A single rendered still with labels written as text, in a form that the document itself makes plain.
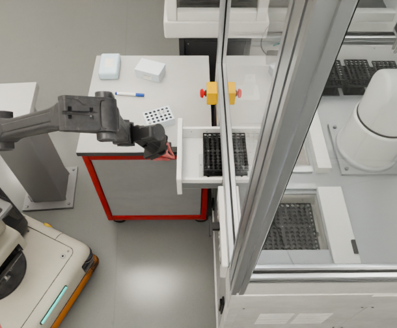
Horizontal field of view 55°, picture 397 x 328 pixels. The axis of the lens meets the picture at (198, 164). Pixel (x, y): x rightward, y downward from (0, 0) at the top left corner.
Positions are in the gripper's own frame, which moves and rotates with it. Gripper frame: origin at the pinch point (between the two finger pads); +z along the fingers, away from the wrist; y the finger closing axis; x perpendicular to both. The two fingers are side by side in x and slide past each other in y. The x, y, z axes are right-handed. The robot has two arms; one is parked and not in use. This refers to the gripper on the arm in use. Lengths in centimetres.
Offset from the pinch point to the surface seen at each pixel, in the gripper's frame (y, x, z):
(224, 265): 16.3, -42.8, 6.9
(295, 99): 66, -50, -57
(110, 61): -32, 65, -10
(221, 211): 16.3, -24.6, 7.4
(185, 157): 0.7, 4.3, 8.4
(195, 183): 5.9, -10.2, 7.4
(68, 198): -108, 31, 31
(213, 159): 12.9, -1.5, 9.2
